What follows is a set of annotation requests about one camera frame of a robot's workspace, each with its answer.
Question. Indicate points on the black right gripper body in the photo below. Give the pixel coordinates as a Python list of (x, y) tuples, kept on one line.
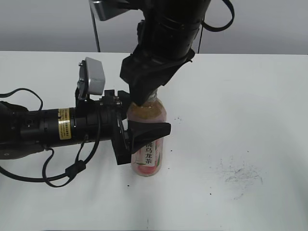
[(142, 60)]

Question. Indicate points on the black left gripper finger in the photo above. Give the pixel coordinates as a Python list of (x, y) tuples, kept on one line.
[(141, 134), (125, 102)]

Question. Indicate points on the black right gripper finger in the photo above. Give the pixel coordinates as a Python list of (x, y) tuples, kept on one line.
[(143, 83), (169, 73)]

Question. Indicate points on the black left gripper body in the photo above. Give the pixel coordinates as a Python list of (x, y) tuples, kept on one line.
[(100, 120)]

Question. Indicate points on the peach oolong tea bottle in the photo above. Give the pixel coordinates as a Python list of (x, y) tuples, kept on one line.
[(147, 160)]

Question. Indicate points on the white bottle cap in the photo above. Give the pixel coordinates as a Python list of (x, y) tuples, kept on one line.
[(152, 95)]

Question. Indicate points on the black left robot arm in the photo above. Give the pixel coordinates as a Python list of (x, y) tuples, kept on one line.
[(24, 132)]

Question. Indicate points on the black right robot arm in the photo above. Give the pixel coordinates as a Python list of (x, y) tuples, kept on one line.
[(165, 37)]

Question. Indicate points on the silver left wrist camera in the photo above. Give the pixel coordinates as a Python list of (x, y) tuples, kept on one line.
[(91, 78)]

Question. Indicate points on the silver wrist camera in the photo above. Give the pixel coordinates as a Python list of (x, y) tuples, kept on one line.
[(91, 78), (104, 10)]

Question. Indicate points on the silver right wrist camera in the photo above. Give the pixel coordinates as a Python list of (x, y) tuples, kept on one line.
[(104, 10)]

